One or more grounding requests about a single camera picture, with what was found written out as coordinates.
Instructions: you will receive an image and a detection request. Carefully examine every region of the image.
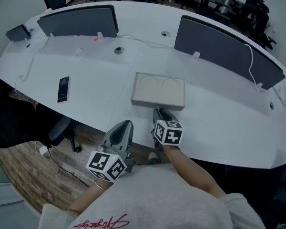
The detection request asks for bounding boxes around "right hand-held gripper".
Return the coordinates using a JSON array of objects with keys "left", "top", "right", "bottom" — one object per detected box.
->
[{"left": 151, "top": 107, "right": 184, "bottom": 150}]

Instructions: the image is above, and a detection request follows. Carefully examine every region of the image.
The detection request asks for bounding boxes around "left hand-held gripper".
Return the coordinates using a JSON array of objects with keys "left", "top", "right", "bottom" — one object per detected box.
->
[{"left": 85, "top": 120, "right": 135, "bottom": 183}]

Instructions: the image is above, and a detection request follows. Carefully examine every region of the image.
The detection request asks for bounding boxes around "person's left forearm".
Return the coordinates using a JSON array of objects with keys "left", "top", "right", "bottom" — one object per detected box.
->
[{"left": 69, "top": 178, "right": 113, "bottom": 217}]

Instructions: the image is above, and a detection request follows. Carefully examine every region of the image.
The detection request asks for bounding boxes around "person's right forearm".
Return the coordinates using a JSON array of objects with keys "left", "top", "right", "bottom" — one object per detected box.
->
[{"left": 162, "top": 145, "right": 227, "bottom": 199}]

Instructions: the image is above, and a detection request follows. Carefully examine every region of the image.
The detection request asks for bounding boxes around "person's right shoe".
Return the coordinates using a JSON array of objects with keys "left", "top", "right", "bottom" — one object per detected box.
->
[{"left": 147, "top": 151, "right": 163, "bottom": 166}]

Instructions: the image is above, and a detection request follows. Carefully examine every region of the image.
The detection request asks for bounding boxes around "person's light grey shirt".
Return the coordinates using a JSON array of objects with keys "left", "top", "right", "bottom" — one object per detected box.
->
[{"left": 39, "top": 163, "right": 268, "bottom": 229}]

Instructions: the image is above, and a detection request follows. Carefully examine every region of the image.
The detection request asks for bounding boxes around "smartphone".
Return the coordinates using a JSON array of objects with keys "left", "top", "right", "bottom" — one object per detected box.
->
[{"left": 57, "top": 76, "right": 70, "bottom": 104}]

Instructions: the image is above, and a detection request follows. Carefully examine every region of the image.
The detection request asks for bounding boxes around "white power adapter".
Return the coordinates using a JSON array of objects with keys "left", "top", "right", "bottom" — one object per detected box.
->
[{"left": 36, "top": 145, "right": 51, "bottom": 156}]

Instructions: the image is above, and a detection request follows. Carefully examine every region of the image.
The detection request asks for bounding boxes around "grey desk divider panel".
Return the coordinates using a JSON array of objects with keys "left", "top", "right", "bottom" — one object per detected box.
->
[
  {"left": 174, "top": 14, "right": 286, "bottom": 91},
  {"left": 5, "top": 23, "right": 32, "bottom": 43},
  {"left": 36, "top": 4, "right": 119, "bottom": 39}
]

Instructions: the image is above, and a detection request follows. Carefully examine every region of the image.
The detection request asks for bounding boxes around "black mesh office chair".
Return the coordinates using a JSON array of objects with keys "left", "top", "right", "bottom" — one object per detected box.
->
[{"left": 225, "top": 161, "right": 286, "bottom": 229}]

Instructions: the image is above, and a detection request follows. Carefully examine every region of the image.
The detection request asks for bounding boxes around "thin bracelet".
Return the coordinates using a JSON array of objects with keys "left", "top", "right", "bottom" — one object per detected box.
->
[{"left": 93, "top": 180, "right": 107, "bottom": 191}]

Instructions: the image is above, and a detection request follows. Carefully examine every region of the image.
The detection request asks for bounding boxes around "black power cable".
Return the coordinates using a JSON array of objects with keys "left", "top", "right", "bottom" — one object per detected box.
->
[{"left": 47, "top": 149, "right": 90, "bottom": 188}]

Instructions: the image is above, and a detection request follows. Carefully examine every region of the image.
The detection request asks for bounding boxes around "long thin white desk cable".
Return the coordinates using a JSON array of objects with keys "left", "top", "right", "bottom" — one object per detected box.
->
[{"left": 102, "top": 33, "right": 176, "bottom": 51}]

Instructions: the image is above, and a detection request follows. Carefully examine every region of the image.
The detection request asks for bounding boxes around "white cable over divider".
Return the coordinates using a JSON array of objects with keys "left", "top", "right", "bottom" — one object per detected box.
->
[{"left": 244, "top": 42, "right": 264, "bottom": 88}]

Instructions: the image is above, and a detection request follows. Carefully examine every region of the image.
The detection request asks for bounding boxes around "white charging cable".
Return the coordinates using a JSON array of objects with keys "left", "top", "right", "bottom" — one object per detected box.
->
[{"left": 14, "top": 37, "right": 52, "bottom": 100}]

